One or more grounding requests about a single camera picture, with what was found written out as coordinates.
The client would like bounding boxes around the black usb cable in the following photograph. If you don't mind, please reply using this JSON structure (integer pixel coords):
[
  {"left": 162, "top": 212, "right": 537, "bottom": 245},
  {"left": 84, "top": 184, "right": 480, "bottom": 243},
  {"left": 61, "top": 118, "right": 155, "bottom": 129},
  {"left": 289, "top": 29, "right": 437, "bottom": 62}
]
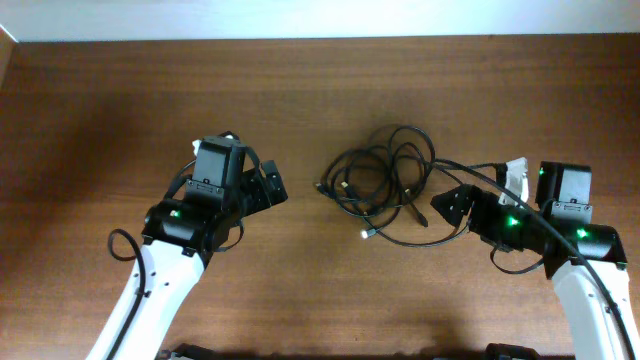
[
  {"left": 314, "top": 144, "right": 431, "bottom": 240},
  {"left": 314, "top": 124, "right": 471, "bottom": 249},
  {"left": 339, "top": 142, "right": 431, "bottom": 229}
]

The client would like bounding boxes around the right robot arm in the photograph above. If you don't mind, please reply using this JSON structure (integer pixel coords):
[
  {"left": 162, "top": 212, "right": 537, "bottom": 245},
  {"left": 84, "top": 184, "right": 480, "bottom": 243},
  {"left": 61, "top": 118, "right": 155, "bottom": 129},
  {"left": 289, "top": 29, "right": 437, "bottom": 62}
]
[{"left": 431, "top": 158, "right": 639, "bottom": 359}]

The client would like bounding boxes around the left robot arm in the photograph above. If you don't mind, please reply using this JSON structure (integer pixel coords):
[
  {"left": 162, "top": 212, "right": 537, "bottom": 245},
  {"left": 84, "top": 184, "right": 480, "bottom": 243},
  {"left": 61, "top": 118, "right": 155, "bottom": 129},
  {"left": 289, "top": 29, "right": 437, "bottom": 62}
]
[{"left": 88, "top": 132, "right": 288, "bottom": 359}]

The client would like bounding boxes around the right camera cable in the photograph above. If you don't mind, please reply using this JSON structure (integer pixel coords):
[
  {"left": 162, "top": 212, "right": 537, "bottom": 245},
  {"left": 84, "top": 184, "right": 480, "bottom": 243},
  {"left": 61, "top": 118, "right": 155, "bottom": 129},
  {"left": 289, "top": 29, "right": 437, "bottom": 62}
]
[{"left": 434, "top": 158, "right": 639, "bottom": 360}]

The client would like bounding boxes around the camera cable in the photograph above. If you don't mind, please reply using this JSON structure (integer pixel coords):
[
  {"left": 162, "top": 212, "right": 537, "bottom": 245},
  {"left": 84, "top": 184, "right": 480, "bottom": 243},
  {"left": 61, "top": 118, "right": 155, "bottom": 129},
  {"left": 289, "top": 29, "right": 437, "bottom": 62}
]
[
  {"left": 434, "top": 158, "right": 639, "bottom": 360},
  {"left": 102, "top": 130, "right": 264, "bottom": 360}
]

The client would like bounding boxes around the left camera cable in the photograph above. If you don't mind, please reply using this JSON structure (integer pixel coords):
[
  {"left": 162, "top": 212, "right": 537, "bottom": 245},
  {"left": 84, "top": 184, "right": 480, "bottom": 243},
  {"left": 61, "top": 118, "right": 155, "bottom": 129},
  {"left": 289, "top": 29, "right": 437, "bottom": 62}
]
[{"left": 102, "top": 130, "right": 264, "bottom": 360}]

